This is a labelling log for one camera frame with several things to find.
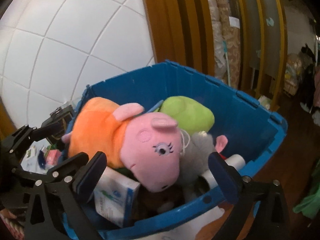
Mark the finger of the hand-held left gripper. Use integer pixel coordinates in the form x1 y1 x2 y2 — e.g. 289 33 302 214
32 106 75 142

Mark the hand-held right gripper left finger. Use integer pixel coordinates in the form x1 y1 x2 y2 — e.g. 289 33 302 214
24 151 108 240

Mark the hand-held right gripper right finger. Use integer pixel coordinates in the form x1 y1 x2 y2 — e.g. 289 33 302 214
208 151 291 240

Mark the pink sanitary pad packet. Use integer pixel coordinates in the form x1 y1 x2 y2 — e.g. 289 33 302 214
45 149 63 167

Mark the blue plastic storage bin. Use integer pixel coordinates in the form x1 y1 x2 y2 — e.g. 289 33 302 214
62 60 288 240

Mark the pink pig plush toy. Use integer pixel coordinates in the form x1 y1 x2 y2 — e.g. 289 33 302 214
61 97 182 193

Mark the white printed card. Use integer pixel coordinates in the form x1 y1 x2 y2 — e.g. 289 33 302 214
20 144 50 175

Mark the white plastic tube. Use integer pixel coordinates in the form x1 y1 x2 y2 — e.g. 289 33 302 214
203 154 246 188

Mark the white and blue carton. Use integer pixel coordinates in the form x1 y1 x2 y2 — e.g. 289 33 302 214
94 166 141 228

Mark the grey plush toy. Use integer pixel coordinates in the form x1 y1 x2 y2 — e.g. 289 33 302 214
179 132 218 200

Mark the brown plush toy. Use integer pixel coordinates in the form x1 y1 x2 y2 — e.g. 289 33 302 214
135 185 186 221

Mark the green plush toy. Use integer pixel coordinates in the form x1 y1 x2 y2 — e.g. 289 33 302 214
159 96 215 136

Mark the green cloth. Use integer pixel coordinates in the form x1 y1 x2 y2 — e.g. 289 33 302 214
293 160 320 221

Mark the rolled patterned carpet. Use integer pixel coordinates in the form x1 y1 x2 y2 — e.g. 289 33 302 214
217 0 242 87
212 21 227 69

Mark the grey panel with wooden frame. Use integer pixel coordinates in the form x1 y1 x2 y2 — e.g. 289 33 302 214
225 0 288 112

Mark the wooden door frame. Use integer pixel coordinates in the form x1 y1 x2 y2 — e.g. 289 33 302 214
139 0 216 73

